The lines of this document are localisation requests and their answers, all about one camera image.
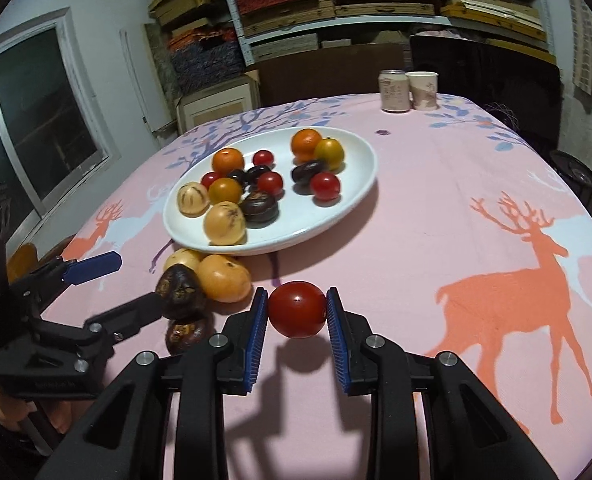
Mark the stack of patterned boxes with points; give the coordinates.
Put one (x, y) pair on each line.
(206, 60)

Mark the person's left hand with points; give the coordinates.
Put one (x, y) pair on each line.
(3, 407)

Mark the smooth dark purple passion fruit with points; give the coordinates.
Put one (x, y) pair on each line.
(307, 171)

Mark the black chair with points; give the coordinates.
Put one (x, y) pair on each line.
(486, 75)

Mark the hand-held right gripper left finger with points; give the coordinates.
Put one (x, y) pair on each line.
(258, 340)

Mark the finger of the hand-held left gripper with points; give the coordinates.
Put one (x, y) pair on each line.
(96, 266)
(126, 319)

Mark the sliding glass window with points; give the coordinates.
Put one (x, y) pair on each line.
(36, 120)

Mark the white oval plate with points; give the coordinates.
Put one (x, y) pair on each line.
(301, 220)

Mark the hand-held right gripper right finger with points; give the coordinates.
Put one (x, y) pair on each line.
(337, 340)

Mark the small red cherry tomato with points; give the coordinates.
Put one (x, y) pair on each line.
(271, 183)
(263, 157)
(210, 179)

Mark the white metal shelf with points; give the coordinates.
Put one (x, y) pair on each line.
(238, 20)

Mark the yellow purple-striped pepino melon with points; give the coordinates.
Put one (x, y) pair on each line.
(192, 199)

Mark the dark fruit with gold marks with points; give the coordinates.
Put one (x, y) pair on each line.
(259, 210)
(181, 287)
(187, 336)

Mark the white paper cup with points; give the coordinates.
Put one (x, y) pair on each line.
(422, 91)

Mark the orange mandarin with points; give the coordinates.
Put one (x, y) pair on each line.
(306, 142)
(228, 160)

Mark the large red tomato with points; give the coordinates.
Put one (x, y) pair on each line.
(297, 309)

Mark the small yellow-orange tomato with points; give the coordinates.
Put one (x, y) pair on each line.
(225, 191)

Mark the small dark purple fruit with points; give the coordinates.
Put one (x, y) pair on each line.
(236, 176)

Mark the pink deer print tablecloth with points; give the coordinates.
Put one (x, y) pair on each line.
(426, 210)

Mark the dark brown cabinet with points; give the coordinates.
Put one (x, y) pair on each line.
(326, 75)

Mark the black round object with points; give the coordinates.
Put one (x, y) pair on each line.
(576, 177)

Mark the pale drink can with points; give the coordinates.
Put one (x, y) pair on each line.
(393, 91)

